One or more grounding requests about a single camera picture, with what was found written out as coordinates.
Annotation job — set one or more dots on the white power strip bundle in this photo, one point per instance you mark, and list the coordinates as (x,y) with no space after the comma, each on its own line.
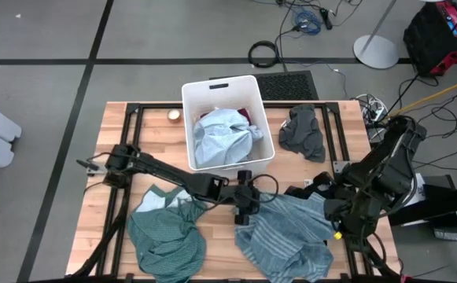
(374,112)

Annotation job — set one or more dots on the light blue shirt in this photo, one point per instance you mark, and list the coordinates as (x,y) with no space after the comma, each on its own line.
(224,137)

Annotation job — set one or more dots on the yellow pole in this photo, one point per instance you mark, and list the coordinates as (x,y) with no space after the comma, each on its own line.
(428,98)

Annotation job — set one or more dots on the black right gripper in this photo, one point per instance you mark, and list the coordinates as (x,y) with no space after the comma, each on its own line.
(342,210)

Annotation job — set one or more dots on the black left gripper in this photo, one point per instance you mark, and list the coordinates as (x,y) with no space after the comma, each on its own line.
(245,198)

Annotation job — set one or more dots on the blue striped woven shirt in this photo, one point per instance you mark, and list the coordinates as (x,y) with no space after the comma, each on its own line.
(287,236)

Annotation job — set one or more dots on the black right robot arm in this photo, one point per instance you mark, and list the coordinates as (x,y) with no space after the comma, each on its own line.
(393,165)

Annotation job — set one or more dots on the black floor mat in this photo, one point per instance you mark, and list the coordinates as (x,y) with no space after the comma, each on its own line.
(291,86)

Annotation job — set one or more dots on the grey plastic bag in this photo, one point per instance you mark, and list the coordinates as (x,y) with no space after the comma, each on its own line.
(450,234)

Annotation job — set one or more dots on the white printed cardboard box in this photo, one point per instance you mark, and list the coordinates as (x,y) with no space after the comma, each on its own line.
(420,188)

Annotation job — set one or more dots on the white perforated laundry basket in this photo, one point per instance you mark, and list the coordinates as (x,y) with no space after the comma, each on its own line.
(196,94)

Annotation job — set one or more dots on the teal patterned shirt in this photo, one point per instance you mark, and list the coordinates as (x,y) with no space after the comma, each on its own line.
(165,243)

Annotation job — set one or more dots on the dark grey garment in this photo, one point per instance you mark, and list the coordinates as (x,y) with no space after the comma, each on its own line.
(303,133)

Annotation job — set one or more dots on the black power adapter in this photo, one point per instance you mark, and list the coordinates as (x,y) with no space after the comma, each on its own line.
(326,19)

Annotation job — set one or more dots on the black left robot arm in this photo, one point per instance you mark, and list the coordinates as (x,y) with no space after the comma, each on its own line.
(165,173)

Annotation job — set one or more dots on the black equipment cart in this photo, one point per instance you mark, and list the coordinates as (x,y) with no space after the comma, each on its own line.
(456,204)

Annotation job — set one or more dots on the black garment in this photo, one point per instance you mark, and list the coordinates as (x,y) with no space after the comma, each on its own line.
(297,191)

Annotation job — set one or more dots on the maroon garment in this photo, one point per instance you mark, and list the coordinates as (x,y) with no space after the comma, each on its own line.
(245,112)

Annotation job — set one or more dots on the black red equipment case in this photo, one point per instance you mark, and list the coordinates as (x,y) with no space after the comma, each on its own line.
(428,39)

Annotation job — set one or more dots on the grey round floor stand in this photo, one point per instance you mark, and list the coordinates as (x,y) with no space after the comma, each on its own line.
(375,53)

